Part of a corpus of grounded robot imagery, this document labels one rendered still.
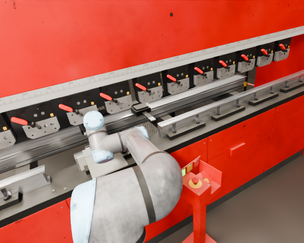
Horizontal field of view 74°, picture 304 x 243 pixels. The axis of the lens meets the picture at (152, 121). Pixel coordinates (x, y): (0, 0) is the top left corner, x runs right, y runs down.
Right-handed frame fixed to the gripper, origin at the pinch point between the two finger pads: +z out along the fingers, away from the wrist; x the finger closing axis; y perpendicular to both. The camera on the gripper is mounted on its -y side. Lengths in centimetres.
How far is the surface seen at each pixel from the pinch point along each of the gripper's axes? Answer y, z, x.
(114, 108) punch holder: 19.1, -4.2, -11.5
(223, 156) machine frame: -20, 42, -89
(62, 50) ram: 39, -31, 6
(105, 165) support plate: -9.6, -1.8, 0.1
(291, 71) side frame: 43, 48, -208
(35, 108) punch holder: 22.2, -15.4, 24.4
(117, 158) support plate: -7.8, -0.4, -6.8
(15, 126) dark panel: 42, 38, 54
